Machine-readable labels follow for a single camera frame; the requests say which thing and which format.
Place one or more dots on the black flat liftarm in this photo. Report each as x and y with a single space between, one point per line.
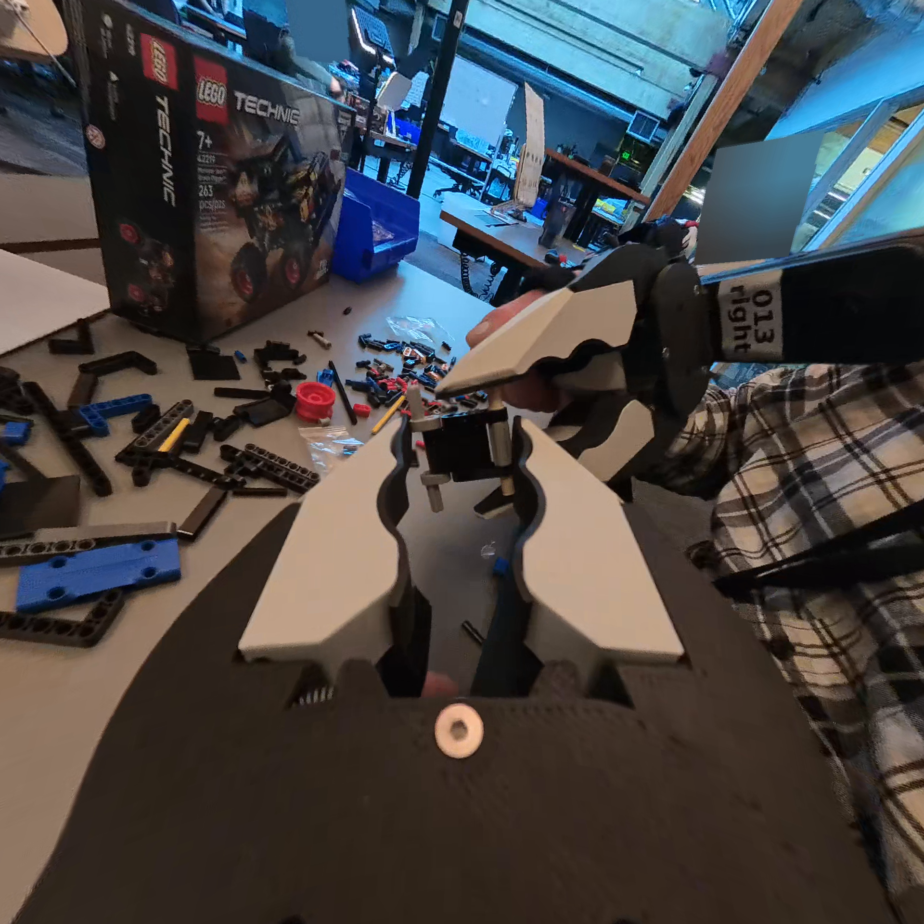
242 393

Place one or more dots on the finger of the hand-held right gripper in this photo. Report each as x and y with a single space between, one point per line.
548 325
628 440

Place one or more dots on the red wheel rim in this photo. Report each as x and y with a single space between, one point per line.
315 401

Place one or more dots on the black long axle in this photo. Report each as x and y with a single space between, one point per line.
341 393

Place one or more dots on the white booklet stand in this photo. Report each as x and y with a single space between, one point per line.
43 296

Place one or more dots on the black stubby beam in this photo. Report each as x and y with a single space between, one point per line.
83 390

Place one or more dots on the whiteboard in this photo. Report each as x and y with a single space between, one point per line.
480 101

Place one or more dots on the black thin long beam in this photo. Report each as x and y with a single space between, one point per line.
260 491

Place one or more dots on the background work table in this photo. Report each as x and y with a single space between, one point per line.
520 238

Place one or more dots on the printed toy truck set box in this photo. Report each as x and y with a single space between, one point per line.
216 216

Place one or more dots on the clear plastic bag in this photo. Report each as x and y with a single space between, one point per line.
419 328

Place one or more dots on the blue angled beam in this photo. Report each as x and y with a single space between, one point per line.
112 411

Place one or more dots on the pile of small connector pieces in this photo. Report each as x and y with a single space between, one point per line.
404 368

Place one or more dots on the black thick beam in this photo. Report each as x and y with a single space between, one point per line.
198 431

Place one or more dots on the black angled liftarm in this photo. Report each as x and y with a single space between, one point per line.
65 624

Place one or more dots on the person's right hand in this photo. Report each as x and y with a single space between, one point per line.
505 317

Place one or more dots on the wooden post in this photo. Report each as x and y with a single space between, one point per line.
722 108

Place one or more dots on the black square panel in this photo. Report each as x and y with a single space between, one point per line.
213 364

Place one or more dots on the black rectangular panel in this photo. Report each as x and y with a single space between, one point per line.
202 512

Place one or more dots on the blue flat panel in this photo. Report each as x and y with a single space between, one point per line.
97 570

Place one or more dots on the grey desk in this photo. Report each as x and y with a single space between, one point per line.
108 686

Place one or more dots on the blue storage bin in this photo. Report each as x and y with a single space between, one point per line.
375 231

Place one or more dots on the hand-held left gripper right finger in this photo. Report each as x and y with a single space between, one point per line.
599 577

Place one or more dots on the yellow axle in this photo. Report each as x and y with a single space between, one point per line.
388 415

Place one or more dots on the black glossy curved panel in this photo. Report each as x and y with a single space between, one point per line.
263 411

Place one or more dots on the black bracket piece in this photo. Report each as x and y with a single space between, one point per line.
278 354

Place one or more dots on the clear plastic scrap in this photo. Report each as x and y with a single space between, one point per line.
487 550

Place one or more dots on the black steel pole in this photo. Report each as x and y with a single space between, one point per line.
433 94

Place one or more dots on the black angled beam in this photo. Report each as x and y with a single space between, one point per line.
72 339

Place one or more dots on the clear zip bag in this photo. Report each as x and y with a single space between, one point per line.
328 444

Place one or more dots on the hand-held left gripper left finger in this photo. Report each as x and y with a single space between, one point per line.
325 577

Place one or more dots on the black and grey pin connector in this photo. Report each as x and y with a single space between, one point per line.
319 337

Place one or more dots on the black long pin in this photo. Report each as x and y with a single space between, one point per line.
473 630

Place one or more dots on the yellow axle rod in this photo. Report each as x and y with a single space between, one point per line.
173 434

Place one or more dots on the black connector block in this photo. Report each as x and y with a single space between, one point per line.
285 375

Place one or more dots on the black and grey brick assembly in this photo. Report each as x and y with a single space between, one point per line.
469 447

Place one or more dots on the tan pegboard sheet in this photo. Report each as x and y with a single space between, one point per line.
533 151

